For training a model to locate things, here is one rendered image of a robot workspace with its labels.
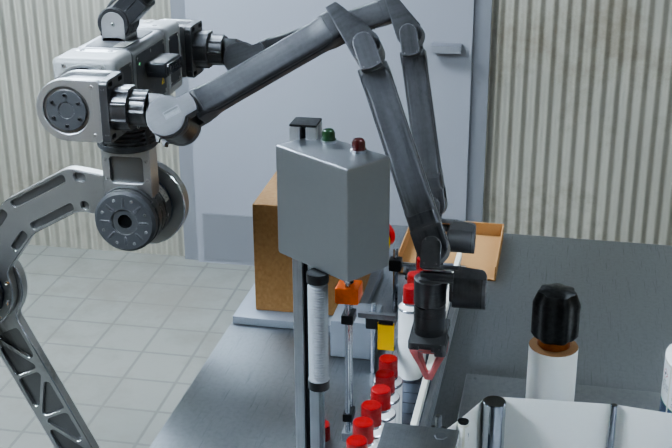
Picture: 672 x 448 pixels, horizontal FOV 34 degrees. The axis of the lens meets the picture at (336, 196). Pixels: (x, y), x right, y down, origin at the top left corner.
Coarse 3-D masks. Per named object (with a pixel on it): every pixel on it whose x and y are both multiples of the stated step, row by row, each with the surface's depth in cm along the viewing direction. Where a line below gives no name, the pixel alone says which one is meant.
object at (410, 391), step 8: (448, 264) 277; (448, 312) 252; (408, 384) 221; (416, 384) 221; (408, 392) 218; (416, 392) 218; (408, 400) 215; (416, 400) 215; (408, 408) 212; (408, 416) 210; (408, 424) 207
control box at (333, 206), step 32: (288, 160) 174; (320, 160) 168; (352, 160) 168; (384, 160) 169; (288, 192) 176; (320, 192) 170; (352, 192) 166; (384, 192) 171; (288, 224) 178; (320, 224) 172; (352, 224) 168; (384, 224) 173; (288, 256) 181; (320, 256) 174; (352, 256) 170; (384, 256) 175
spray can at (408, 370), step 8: (408, 288) 216; (408, 296) 216; (400, 304) 218; (408, 304) 217; (400, 312) 217; (408, 312) 216; (400, 320) 218; (408, 320) 217; (400, 328) 218; (408, 328) 217; (400, 336) 219; (408, 336) 218; (400, 344) 220; (400, 352) 220; (408, 352) 219; (400, 360) 221; (408, 360) 220; (400, 368) 221; (408, 368) 220; (416, 368) 221; (400, 376) 222; (408, 376) 221; (416, 376) 221
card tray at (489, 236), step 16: (480, 224) 306; (496, 224) 305; (480, 240) 303; (496, 240) 303; (400, 256) 289; (464, 256) 293; (480, 256) 293; (496, 256) 293; (400, 272) 284; (496, 272) 280
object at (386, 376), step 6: (378, 372) 185; (384, 372) 185; (390, 372) 185; (378, 378) 184; (384, 378) 183; (390, 378) 183; (384, 384) 183; (390, 384) 184; (396, 396) 185; (396, 402) 184; (396, 408) 185; (396, 414) 185; (396, 420) 186
